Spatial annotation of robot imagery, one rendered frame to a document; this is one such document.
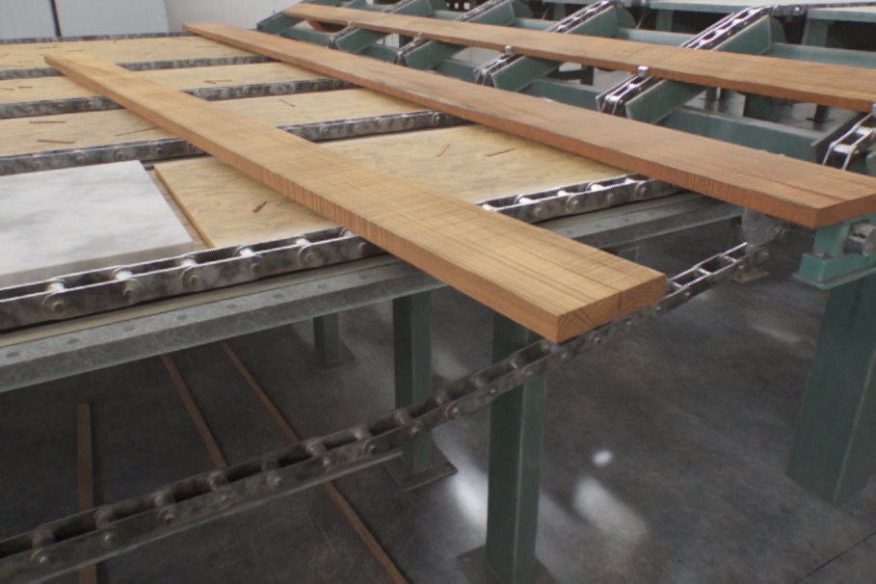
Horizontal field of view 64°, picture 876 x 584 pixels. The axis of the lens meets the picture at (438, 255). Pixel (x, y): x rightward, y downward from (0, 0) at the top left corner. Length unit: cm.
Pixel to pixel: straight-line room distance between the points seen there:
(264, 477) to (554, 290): 49
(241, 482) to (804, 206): 78
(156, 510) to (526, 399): 62
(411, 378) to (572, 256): 96
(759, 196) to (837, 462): 98
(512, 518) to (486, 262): 80
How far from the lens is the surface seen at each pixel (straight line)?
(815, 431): 188
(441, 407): 103
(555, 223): 99
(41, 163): 140
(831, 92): 166
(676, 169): 110
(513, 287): 65
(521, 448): 130
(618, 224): 100
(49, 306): 80
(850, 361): 177
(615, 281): 67
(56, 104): 198
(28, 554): 96
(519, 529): 142
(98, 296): 80
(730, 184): 104
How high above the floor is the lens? 115
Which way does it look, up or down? 22 degrees down
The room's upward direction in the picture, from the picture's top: straight up
